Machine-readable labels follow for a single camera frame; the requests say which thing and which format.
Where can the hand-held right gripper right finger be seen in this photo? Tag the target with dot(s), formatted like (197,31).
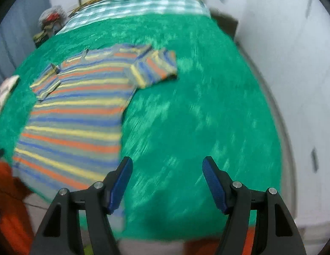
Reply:
(213,183)

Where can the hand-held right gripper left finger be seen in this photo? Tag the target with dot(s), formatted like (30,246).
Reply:
(121,180)

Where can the striped shirt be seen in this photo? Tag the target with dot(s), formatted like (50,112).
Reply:
(74,111)

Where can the pile of clothes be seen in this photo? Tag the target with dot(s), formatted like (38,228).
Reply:
(49,21)

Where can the white printed cloth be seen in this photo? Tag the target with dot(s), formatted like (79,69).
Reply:
(5,90)

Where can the orange cloth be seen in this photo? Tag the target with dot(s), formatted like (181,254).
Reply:
(10,217)

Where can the green fuzzy blanket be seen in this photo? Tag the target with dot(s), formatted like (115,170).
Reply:
(194,111)

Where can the yellow-green cloth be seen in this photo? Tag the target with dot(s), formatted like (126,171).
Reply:
(88,250)

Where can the grey curtain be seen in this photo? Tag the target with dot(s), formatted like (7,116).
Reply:
(16,45)

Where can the green checkered sheet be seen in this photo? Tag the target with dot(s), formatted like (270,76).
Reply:
(143,5)

